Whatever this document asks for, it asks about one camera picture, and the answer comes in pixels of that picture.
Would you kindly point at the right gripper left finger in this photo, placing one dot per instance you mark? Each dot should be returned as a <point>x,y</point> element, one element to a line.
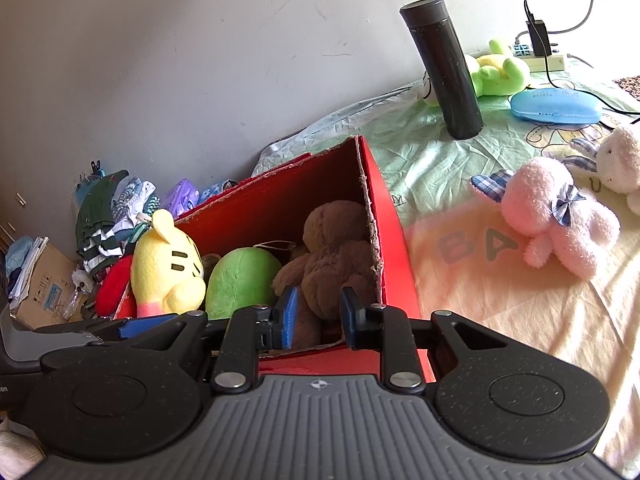
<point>250,332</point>

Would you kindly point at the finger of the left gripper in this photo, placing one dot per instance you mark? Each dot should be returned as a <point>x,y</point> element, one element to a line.
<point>136,326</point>

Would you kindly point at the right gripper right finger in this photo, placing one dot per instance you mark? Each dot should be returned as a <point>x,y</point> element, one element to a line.
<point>388,331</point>

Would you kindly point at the green pea pod plush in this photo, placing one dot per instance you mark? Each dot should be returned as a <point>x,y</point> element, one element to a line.
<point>242,278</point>

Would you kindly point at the yellow bear plush red shirt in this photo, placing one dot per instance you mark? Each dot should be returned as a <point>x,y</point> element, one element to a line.
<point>167,273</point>

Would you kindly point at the mauve teddy bear plush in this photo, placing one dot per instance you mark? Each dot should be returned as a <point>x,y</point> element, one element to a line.
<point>338,254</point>

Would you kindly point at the pink bunny plush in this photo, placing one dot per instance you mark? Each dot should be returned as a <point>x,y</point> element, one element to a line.
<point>541,201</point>

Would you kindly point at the white bunny plush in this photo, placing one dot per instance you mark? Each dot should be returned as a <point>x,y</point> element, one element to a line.
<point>615,161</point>

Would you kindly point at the red plush item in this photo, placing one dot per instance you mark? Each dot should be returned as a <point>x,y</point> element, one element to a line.
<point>113,287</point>

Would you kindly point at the brown cardboard box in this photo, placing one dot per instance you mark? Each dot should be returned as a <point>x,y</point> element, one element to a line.
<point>50,290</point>

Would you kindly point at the red cardboard box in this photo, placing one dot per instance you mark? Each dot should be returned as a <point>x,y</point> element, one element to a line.
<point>269,212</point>

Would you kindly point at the pile of clothes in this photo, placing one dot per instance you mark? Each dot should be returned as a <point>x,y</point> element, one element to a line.
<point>110,215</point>

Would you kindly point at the purple tissue pack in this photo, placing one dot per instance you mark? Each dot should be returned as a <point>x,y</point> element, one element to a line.
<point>181,198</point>

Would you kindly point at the blue patterned tissue pack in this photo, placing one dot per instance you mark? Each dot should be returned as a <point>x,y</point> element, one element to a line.
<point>215,190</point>

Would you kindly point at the black thermos bottle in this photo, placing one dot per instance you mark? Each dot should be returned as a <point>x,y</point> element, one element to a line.
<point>433,33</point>

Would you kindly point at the green frog plush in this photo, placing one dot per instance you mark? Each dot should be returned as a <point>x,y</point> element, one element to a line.
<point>498,73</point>

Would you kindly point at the blue glasses case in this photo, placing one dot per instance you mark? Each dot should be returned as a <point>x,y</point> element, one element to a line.
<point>556,106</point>

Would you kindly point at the white power strip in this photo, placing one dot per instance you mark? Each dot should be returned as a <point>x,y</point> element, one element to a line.
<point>539,64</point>

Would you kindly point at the black power adapter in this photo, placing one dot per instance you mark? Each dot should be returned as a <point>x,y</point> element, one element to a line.
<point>539,37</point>

